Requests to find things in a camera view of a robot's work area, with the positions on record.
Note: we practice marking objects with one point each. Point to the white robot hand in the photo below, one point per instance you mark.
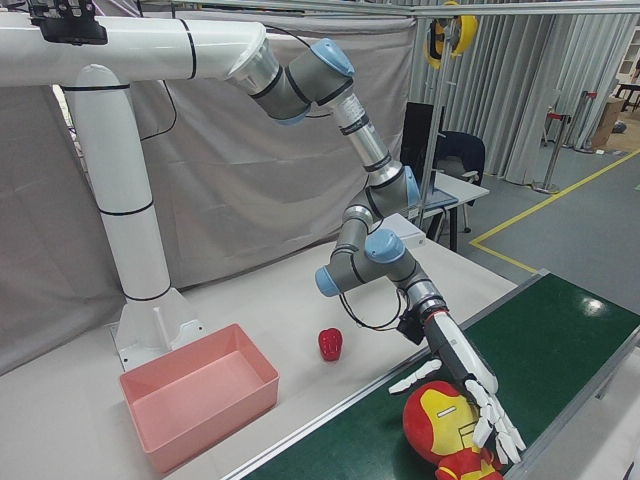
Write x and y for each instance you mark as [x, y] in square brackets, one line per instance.
[460, 357]

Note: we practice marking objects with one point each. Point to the red yellow plush toy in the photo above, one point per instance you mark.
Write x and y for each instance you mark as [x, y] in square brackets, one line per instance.
[435, 425]

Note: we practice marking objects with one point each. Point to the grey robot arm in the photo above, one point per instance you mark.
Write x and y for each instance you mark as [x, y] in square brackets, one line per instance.
[360, 130]

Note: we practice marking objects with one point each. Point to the pink plastic basket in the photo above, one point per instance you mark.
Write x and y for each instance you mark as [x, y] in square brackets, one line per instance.
[200, 395]

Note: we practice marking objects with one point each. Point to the green conveyor belt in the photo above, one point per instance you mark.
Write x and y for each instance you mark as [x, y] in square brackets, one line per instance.
[550, 340]

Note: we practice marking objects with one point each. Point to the red bell pepper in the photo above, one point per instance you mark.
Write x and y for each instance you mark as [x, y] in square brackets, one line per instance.
[331, 345]

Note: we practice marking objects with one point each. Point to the white flat box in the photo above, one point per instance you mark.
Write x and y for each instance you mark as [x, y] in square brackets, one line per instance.
[412, 235]

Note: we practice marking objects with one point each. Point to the white desk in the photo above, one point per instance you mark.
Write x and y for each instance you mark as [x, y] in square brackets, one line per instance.
[465, 192]

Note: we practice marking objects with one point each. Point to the black office chair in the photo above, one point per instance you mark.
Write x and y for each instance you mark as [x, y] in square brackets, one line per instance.
[467, 150]

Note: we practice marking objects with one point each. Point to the black monitor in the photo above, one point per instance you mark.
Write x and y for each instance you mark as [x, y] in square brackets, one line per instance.
[415, 135]

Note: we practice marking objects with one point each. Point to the grey vertical blinds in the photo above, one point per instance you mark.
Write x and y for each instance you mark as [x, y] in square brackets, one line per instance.
[515, 100]

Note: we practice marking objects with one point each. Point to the brown cardboard box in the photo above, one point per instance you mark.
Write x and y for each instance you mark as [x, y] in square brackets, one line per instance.
[607, 122]

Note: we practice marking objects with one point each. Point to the grey cloth curtain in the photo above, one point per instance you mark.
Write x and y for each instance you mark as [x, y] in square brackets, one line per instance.
[240, 175]

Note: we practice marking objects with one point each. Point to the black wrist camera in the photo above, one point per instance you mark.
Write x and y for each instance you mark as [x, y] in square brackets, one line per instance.
[411, 327]

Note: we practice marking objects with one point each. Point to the silver stanchion post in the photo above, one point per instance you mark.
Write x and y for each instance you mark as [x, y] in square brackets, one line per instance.
[586, 125]
[552, 145]

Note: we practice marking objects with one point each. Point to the aluminium frame post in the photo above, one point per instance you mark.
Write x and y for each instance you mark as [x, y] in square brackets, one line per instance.
[434, 125]

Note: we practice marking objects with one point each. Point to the aluminium frame beam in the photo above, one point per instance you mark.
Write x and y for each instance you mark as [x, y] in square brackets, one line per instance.
[400, 6]

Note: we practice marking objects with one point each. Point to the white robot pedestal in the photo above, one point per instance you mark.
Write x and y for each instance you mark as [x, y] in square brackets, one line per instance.
[120, 165]

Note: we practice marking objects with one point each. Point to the black head camera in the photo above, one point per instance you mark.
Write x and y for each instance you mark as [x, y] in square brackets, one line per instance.
[67, 22]

